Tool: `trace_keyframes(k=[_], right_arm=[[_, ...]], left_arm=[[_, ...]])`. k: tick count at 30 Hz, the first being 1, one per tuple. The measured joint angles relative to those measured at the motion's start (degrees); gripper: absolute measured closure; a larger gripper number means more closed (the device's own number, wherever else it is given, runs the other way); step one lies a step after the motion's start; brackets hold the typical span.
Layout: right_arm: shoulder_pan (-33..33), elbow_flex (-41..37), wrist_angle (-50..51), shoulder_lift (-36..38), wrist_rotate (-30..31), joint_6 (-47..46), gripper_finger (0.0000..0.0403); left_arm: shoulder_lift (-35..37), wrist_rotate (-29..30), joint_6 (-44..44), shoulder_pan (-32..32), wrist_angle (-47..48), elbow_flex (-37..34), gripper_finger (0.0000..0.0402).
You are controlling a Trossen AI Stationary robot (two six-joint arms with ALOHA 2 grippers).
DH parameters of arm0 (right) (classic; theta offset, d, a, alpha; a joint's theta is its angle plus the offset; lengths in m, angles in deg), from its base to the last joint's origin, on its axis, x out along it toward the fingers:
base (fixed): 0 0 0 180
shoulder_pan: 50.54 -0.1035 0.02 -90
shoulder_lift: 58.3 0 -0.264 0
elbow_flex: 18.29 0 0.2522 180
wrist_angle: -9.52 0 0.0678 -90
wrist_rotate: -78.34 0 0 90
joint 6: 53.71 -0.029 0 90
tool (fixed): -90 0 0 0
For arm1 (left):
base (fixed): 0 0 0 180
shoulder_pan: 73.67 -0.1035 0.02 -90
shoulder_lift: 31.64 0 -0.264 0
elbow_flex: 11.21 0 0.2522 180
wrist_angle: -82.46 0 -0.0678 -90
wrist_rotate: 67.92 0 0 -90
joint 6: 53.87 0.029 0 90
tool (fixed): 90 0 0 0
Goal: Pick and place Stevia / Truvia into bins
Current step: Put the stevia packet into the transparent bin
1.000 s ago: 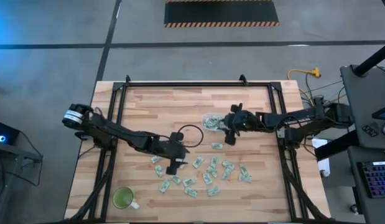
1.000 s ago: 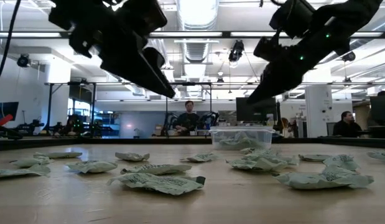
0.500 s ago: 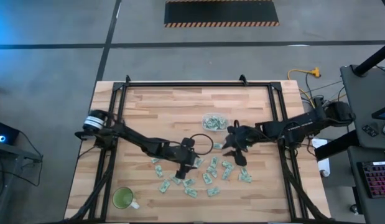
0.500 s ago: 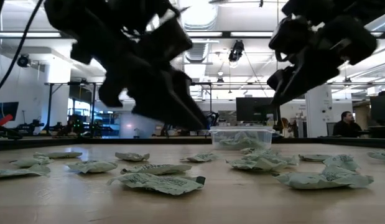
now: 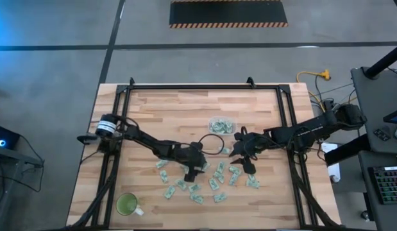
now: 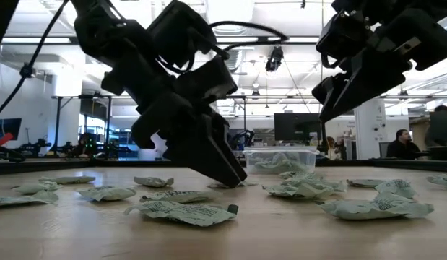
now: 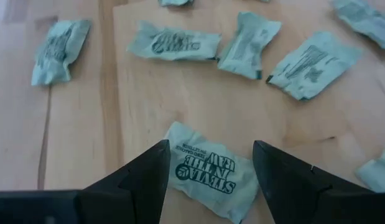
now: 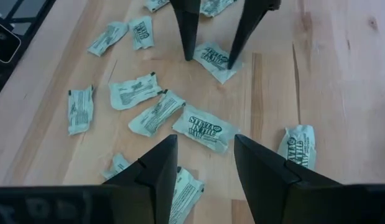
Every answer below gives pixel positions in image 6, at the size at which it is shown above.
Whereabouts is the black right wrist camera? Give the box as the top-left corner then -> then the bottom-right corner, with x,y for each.
316,9 -> 376,61

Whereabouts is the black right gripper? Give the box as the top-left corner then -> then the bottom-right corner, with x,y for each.
318,9 -> 447,122

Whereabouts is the person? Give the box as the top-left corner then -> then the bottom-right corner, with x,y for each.
326,136 -> 346,160
424,104 -> 447,147
386,129 -> 422,160

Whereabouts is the black metal workstation frame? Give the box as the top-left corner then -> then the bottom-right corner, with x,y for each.
51,94 -> 114,156

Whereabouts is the black camera cable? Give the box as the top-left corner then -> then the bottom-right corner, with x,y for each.
207,20 -> 290,52
320,53 -> 342,70

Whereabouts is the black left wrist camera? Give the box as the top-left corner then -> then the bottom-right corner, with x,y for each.
173,56 -> 239,105

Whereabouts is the black aluminium table frame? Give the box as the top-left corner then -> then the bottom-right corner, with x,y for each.
0,157 -> 447,177

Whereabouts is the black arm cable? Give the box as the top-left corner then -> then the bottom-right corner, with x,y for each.
0,0 -> 71,122

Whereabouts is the black monitor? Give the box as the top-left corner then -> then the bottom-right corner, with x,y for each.
273,113 -> 324,142

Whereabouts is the black overhead camera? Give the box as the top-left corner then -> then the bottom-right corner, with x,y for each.
265,45 -> 285,72

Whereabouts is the dark monitor screen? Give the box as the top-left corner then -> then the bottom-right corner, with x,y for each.
0,118 -> 23,142

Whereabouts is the clear bag of bills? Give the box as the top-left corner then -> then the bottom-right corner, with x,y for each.
242,146 -> 321,176

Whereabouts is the black left camera cable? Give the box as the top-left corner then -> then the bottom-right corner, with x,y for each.
207,20 -> 290,52

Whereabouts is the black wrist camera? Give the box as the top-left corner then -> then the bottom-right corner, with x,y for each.
173,56 -> 239,105
316,9 -> 376,61

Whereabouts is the black right camera cable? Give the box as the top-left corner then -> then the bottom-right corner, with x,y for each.
320,53 -> 342,70

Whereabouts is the green stevia sweetener packet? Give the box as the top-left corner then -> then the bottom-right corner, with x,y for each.
262,182 -> 334,199
38,175 -> 97,185
309,177 -> 347,193
346,178 -> 386,189
12,181 -> 64,195
374,179 -> 417,199
133,176 -> 175,188
139,190 -> 219,204
0,190 -> 60,209
279,170 -> 324,182
426,174 -> 447,189
123,200 -> 240,228
318,193 -> 435,220
77,186 -> 137,202

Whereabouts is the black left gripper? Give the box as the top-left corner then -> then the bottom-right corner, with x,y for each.
101,59 -> 248,189

